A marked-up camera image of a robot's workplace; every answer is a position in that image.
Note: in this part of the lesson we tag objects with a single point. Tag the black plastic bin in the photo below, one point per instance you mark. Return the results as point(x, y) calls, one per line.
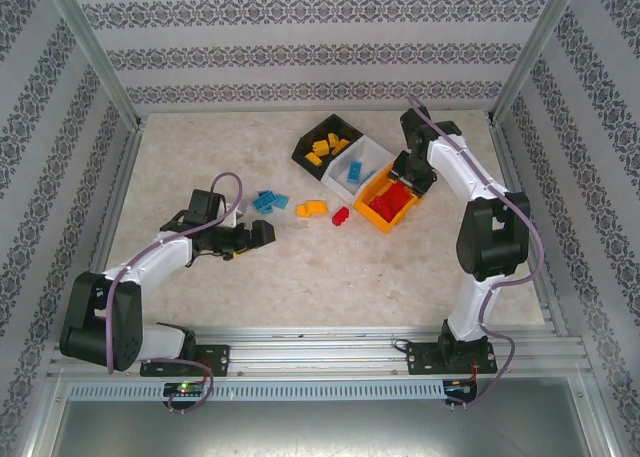
point(306, 166)

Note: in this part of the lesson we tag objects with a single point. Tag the yellow lego brick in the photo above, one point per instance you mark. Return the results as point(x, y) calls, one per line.
point(332, 141)
point(303, 210)
point(320, 148)
point(343, 146)
point(318, 207)
point(314, 159)

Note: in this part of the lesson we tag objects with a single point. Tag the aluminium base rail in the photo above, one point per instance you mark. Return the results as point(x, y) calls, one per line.
point(320, 357)

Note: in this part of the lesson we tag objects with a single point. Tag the aluminium side rail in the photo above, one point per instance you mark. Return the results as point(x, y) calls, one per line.
point(106, 237)
point(550, 317)

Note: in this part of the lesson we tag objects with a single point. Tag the red lego brick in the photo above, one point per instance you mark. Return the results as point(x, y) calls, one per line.
point(396, 213)
point(398, 194)
point(341, 216)
point(380, 207)

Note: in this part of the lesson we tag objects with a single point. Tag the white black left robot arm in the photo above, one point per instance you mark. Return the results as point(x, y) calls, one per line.
point(150, 262)

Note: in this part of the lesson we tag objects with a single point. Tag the white plastic bin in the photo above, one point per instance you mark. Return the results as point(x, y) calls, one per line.
point(374, 152)

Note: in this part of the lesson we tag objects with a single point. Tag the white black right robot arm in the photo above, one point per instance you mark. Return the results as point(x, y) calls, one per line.
point(460, 162)

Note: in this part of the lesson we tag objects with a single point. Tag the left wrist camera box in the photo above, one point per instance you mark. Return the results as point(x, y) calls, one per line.
point(235, 217)

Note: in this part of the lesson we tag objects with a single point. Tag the small controller board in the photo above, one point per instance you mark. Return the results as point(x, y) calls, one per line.
point(457, 386)
point(182, 388)

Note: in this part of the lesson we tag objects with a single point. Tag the orange plastic bin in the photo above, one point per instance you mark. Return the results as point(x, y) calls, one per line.
point(367, 212)

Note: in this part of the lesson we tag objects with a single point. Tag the aluminium frame post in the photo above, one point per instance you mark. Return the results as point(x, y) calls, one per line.
point(90, 42)
point(540, 42)

